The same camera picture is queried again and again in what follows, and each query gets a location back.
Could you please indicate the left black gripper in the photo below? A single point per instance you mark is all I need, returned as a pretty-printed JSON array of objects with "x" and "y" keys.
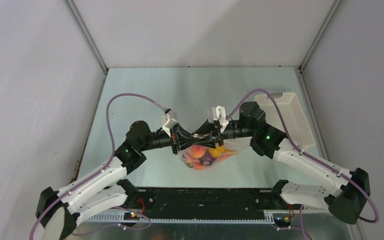
[{"x": 180, "y": 138}]

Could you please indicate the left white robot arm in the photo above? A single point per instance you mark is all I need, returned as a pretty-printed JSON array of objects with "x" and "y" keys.
[{"x": 61, "y": 211}]

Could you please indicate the purple onion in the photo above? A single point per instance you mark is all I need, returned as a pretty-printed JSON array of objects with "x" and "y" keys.
[{"x": 207, "y": 159}]

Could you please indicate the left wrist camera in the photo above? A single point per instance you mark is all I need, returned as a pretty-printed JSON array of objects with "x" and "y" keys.
[{"x": 169, "y": 120}]

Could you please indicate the yellow mango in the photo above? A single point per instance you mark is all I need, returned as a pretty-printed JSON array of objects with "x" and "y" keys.
[{"x": 216, "y": 152}]

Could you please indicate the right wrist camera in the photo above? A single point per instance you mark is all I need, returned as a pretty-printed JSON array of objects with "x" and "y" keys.
[{"x": 218, "y": 113}]

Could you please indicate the clear zip top bag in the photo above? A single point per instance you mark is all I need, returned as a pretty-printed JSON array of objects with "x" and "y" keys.
[{"x": 238, "y": 144}]

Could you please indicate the pink peach top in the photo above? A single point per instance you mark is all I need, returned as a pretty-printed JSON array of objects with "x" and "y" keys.
[{"x": 194, "y": 153}]

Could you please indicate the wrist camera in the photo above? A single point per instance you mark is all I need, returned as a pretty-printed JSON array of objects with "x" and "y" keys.
[
  {"x": 169, "y": 120},
  {"x": 218, "y": 113}
]

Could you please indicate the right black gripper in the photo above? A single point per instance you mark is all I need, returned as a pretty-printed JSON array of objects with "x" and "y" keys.
[{"x": 218, "y": 135}]

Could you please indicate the orange fried snack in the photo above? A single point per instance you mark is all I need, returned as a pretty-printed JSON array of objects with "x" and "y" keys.
[{"x": 227, "y": 154}]

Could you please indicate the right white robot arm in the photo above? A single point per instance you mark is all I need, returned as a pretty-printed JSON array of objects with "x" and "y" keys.
[{"x": 343, "y": 192}]

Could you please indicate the white plastic basket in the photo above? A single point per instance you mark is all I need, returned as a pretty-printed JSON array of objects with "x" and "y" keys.
[{"x": 293, "y": 116}]

